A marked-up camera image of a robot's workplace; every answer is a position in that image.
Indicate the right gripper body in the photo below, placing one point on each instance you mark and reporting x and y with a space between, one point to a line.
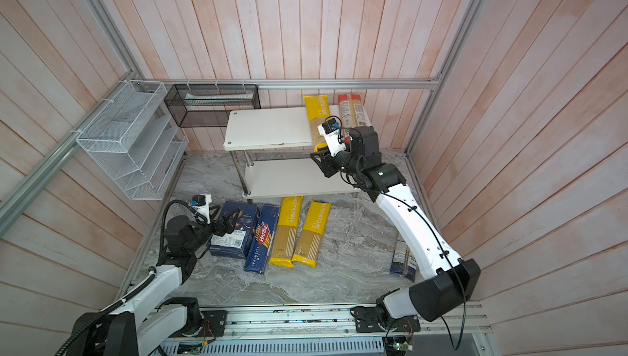
345 163

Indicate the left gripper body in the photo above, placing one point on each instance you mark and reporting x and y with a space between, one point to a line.
219 230

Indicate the red spaghetti package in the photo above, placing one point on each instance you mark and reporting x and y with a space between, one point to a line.
352 111

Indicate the yellow pasta package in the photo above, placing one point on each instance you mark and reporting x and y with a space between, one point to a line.
310 239
284 240
317 108

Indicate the brown blue spaghetti package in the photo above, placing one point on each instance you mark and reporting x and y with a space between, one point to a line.
403 262

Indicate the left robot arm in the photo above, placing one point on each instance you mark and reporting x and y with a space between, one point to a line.
143 318

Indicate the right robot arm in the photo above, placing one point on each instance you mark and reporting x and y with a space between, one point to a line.
448 280

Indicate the blue Barilla pasta box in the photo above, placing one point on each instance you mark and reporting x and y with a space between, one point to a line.
236 244

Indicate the blue spaghetti bag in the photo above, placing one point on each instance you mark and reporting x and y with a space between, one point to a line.
264 233

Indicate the white two-tier shelf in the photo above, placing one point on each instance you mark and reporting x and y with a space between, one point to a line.
276 144

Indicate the black mesh basket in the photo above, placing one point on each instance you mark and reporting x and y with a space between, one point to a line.
209 105

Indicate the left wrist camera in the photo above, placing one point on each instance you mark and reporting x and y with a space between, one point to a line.
200 206

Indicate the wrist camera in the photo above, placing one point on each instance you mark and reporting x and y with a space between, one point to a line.
332 132
200 206

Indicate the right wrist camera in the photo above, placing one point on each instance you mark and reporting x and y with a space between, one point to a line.
332 132

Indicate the aluminium frame horizontal bar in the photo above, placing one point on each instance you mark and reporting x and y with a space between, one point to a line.
321 84

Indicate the white wire mesh rack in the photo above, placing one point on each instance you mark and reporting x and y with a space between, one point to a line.
139 150

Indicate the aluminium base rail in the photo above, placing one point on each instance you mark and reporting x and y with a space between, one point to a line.
312 330

